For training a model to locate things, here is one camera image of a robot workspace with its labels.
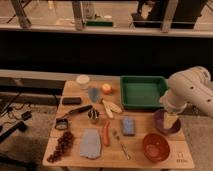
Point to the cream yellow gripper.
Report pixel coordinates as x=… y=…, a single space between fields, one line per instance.
x=169 y=120

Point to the blue sponge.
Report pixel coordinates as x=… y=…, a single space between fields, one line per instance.
x=128 y=126

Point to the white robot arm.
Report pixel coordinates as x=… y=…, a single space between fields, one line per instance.
x=188 y=86

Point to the small metal cup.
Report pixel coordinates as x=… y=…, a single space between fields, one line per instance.
x=93 y=115

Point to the red orange bowl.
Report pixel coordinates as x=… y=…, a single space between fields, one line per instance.
x=155 y=147

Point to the green plastic tray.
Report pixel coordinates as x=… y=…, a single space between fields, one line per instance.
x=142 y=92

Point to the metal fork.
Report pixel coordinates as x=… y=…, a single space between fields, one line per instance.
x=124 y=149

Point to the orange carrot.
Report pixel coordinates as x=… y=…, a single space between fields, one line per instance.
x=105 y=133

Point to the orange apple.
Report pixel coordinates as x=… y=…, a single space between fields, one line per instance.
x=106 y=88

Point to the wooden folding table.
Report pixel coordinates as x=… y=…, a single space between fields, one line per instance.
x=113 y=156

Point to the small blue grey object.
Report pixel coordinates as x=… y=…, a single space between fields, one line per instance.
x=94 y=94

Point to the blue grey cloth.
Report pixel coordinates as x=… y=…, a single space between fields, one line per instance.
x=90 y=145

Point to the black rectangular block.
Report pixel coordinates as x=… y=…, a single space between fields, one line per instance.
x=71 y=101

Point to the bunch of dark grapes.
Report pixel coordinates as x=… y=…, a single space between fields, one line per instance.
x=64 y=143

